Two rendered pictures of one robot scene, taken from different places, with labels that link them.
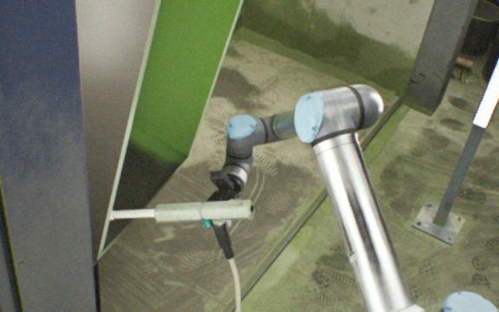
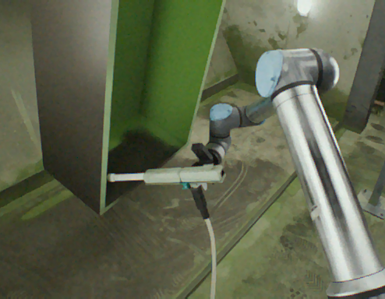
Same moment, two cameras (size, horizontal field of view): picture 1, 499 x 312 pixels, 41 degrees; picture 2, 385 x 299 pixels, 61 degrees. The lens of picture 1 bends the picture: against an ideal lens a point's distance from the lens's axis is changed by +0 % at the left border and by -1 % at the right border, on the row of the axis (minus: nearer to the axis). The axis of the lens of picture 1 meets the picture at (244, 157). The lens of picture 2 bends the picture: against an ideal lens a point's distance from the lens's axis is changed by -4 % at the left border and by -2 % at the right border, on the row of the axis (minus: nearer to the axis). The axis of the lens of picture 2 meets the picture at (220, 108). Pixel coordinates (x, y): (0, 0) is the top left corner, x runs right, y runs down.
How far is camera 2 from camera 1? 0.82 m
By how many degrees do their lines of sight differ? 13
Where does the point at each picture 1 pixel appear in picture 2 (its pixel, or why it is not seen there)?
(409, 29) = (344, 76)
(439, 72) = (365, 103)
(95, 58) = (78, 21)
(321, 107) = (280, 58)
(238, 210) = (210, 173)
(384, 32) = not seen: hidden behind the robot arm
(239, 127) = (218, 111)
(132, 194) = (140, 167)
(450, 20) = (371, 68)
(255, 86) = not seen: hidden behind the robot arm
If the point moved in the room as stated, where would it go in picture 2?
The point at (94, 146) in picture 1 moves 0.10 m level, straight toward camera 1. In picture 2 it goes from (86, 110) to (78, 127)
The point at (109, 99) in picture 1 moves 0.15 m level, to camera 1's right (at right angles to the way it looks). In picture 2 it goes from (91, 60) to (140, 67)
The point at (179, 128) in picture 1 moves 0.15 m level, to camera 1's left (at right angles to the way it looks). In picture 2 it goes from (181, 121) to (153, 117)
